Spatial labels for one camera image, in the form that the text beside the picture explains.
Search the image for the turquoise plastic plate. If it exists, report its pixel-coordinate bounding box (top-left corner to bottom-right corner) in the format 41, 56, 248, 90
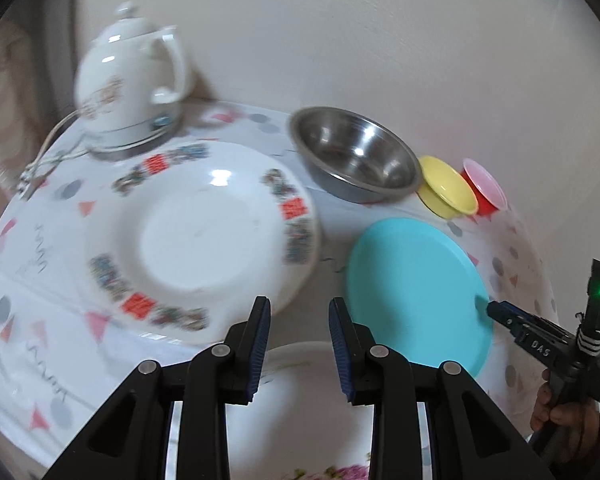
344, 218, 493, 377

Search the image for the red and pink plastic bowl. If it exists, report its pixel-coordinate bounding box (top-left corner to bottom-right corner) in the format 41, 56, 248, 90
460, 158, 508, 217

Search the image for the white floral plate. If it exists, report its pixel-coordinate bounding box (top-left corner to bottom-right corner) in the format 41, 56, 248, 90
225, 341, 373, 479

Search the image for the yellow plastic bowl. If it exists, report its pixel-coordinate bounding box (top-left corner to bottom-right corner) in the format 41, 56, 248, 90
417, 155, 478, 220

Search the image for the large white patterned plate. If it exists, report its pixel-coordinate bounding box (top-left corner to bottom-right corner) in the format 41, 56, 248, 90
73, 141, 321, 346

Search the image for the stainless steel bowl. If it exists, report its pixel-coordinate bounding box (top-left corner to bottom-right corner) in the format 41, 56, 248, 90
288, 106, 422, 204

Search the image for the person's right hand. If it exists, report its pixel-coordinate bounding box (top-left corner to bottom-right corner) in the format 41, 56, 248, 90
530, 382, 600, 462

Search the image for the white patterned tablecloth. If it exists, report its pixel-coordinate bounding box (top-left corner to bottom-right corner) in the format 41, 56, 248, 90
0, 102, 556, 477

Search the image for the white ceramic electric kettle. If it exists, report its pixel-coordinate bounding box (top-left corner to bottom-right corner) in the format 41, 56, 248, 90
74, 2, 194, 158

